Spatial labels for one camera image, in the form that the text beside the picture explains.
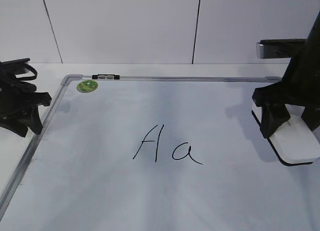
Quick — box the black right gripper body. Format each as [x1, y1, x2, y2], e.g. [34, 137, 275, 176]
[251, 35, 320, 109]

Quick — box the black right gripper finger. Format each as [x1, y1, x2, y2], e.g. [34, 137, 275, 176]
[301, 105, 320, 131]
[260, 103, 291, 138]

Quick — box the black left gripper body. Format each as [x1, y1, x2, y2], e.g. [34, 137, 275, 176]
[0, 75, 52, 121]

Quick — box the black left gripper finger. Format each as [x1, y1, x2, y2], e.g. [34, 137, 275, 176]
[16, 107, 43, 135]
[0, 120, 27, 138]

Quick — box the white board eraser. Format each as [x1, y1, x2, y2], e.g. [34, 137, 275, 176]
[267, 104, 320, 166]

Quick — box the round green sticker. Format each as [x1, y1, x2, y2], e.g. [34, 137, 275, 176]
[76, 80, 99, 93]

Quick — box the black hanging clip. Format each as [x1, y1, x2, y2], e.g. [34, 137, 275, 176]
[91, 74, 120, 80]

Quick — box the black left cable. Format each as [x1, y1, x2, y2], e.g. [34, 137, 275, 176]
[0, 57, 38, 85]

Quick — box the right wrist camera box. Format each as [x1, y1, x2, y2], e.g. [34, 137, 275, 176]
[256, 38, 306, 59]

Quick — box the white board with grey frame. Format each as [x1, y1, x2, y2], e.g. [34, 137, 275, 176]
[0, 78, 320, 231]

